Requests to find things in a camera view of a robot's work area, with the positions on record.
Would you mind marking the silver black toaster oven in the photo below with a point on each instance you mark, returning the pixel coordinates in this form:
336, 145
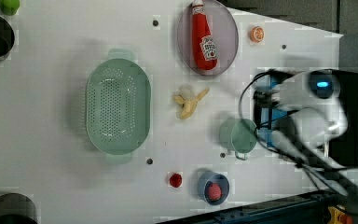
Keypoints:
343, 149

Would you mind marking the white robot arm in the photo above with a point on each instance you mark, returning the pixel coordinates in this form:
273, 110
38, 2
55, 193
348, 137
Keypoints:
315, 117

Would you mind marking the peeled toy banana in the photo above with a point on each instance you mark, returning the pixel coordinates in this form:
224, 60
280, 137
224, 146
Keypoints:
188, 100

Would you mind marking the green mug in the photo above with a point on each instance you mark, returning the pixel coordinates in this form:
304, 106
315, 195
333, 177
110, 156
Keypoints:
238, 135

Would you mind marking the red ketchup bottle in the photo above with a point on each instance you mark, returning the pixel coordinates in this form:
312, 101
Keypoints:
203, 46

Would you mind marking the green colander basket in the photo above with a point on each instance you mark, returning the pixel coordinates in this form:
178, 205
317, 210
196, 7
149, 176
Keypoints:
118, 97

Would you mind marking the red strawberry toy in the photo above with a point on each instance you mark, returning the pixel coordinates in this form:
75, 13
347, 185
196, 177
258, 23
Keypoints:
175, 180

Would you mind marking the blue bowl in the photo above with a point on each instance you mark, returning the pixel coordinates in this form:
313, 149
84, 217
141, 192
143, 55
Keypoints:
206, 179

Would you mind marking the pink toy fruit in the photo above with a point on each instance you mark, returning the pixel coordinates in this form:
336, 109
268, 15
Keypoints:
214, 192

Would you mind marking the grey round plate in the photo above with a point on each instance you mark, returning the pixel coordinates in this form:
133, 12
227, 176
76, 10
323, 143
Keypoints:
224, 32

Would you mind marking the orange slice toy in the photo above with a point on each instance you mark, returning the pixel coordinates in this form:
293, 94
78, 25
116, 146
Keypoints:
257, 34

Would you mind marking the yellow red emergency button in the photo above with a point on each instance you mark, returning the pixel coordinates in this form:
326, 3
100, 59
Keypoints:
338, 217

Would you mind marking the black round container lower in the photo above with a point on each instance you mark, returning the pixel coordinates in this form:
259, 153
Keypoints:
16, 208

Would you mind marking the green toy pepper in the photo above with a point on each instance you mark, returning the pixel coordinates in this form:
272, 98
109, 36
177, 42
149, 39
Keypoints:
10, 7

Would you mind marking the blue metal frame rail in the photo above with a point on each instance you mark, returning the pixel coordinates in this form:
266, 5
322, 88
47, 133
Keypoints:
307, 208

